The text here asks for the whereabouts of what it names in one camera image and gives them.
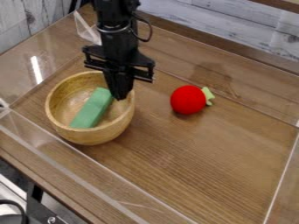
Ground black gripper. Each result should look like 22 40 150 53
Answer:
82 45 155 100

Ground green foam stick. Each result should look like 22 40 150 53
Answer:
70 87 114 129

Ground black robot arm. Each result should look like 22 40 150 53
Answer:
83 0 155 101

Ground brown wooden bowl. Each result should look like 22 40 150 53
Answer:
45 71 137 145

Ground red toy tomato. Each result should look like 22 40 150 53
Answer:
171 85 215 115

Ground clear acrylic corner bracket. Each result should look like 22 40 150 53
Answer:
74 10 102 46

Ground clear acrylic tray wall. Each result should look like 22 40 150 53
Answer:
0 17 299 224

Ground black table leg bracket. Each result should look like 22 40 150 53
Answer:
26 183 69 224

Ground black cable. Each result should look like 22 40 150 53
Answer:
0 199 29 224

